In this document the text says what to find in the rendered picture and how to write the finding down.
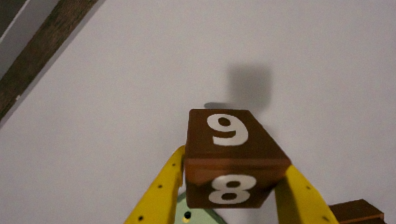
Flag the brown number cube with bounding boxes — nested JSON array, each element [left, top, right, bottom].
[[184, 109, 292, 209], [345, 217, 386, 224]]

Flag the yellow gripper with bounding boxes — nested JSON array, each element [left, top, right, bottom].
[[123, 145, 339, 224]]

